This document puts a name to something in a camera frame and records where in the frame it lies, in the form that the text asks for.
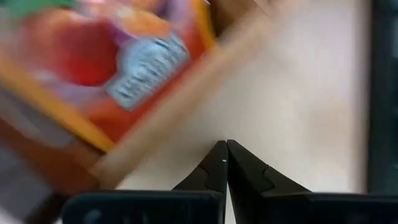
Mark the wooden three-compartment tray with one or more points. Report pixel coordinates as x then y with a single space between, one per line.
174 105

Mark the orange tea packet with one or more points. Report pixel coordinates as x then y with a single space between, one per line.
77 53

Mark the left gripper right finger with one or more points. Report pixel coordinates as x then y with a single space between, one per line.
248 177

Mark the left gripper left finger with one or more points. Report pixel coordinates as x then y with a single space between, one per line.
211 177

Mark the black table frame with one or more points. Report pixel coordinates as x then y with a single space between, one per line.
382 93

